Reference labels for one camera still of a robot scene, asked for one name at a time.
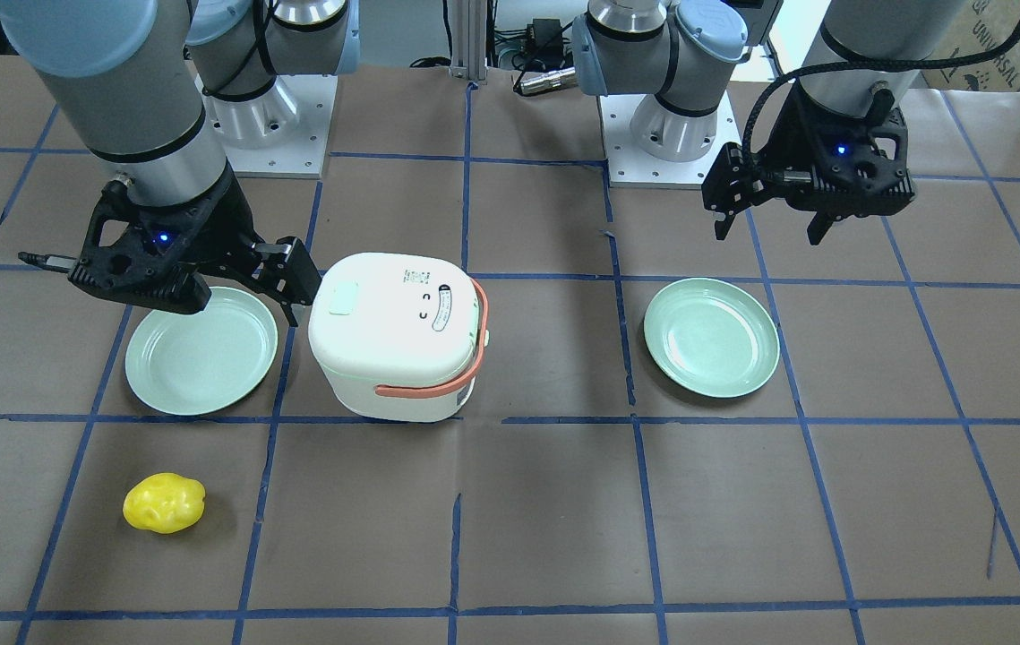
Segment green plate near left arm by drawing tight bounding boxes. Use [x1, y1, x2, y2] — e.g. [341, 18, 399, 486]
[642, 278, 780, 399]

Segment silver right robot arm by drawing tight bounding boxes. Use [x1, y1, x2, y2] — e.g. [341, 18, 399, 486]
[0, 1, 361, 326]

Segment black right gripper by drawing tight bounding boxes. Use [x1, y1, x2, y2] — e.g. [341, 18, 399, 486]
[67, 168, 321, 327]

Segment green plate near right arm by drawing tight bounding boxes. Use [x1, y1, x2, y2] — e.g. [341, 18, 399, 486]
[124, 287, 278, 416]

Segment aluminium frame post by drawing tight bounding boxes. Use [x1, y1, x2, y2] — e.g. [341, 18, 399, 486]
[447, 1, 493, 85]

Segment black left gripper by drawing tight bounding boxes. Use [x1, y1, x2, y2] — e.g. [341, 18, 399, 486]
[703, 86, 915, 246]

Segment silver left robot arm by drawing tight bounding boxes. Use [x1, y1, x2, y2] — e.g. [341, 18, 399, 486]
[570, 1, 964, 245]

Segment yellow toy potato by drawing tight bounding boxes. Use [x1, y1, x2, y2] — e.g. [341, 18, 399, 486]
[122, 472, 206, 535]

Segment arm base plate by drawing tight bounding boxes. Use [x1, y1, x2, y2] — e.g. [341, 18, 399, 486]
[202, 76, 339, 180]
[598, 95, 741, 189]

